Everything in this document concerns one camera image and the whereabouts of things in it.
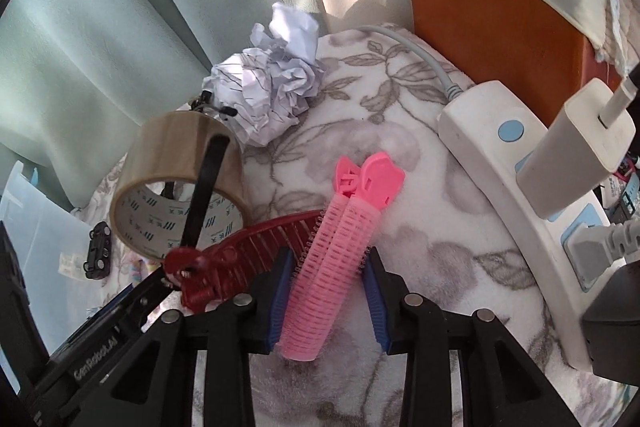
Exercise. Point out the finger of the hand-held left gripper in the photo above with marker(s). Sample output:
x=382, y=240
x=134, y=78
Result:
x=112, y=303
x=145, y=294

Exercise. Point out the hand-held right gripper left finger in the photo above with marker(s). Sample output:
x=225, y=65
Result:
x=281, y=302

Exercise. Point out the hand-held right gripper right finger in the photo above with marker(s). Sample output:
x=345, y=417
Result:
x=375, y=307

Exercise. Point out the red hair comb clip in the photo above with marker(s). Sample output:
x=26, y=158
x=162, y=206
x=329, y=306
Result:
x=240, y=252

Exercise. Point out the pink hair roller clip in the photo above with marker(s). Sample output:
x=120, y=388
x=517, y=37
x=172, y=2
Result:
x=330, y=247

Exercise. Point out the clear plastic storage container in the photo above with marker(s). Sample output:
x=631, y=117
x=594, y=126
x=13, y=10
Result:
x=30, y=217

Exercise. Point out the brown packing tape roll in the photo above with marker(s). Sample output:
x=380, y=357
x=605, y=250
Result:
x=165, y=152

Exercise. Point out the black toy car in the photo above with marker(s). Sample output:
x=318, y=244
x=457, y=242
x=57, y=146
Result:
x=98, y=252

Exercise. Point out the white power strip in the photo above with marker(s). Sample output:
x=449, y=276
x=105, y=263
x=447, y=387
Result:
x=475, y=132

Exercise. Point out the crumpled white paper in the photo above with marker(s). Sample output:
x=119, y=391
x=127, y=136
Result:
x=270, y=77

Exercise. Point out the grey plug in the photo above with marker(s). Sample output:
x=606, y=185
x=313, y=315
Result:
x=605, y=247

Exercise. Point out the black power adapter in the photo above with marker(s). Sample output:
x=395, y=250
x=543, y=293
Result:
x=615, y=322

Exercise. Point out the white charger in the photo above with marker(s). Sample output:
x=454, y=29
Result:
x=575, y=147

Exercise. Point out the green curtain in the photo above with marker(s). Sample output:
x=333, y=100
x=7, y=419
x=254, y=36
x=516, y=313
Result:
x=100, y=32

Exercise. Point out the wooden furniture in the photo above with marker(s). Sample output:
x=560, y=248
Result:
x=475, y=22

